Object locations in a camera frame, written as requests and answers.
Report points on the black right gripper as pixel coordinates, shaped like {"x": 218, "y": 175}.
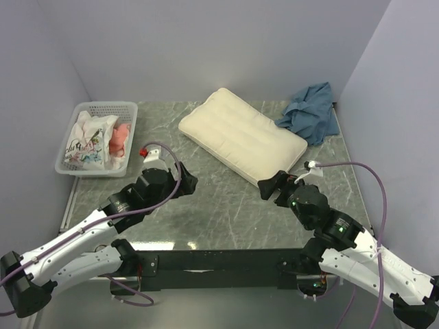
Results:
{"x": 280, "y": 179}

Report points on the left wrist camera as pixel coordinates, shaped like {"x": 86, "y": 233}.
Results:
{"x": 150, "y": 155}

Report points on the white printed cloth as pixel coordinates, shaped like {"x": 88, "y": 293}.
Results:
{"x": 88, "y": 143}

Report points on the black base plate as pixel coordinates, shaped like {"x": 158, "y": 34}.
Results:
{"x": 220, "y": 269}

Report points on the cream pillow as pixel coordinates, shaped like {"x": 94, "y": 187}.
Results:
{"x": 241, "y": 137}

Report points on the blue pillowcase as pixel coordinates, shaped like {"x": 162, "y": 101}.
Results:
{"x": 310, "y": 114}

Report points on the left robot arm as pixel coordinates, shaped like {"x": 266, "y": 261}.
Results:
{"x": 31, "y": 279}

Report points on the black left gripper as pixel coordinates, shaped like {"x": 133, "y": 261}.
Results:
{"x": 188, "y": 184}

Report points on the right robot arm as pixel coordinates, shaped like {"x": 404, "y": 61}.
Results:
{"x": 342, "y": 246}

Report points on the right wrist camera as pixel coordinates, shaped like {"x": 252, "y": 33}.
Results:
{"x": 312, "y": 168}

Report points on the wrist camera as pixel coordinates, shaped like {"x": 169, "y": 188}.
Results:
{"x": 150, "y": 155}
{"x": 312, "y": 168}

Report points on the white plastic basket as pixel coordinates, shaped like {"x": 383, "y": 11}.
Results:
{"x": 126, "y": 112}

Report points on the pink cloth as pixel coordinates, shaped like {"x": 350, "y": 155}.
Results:
{"x": 117, "y": 143}

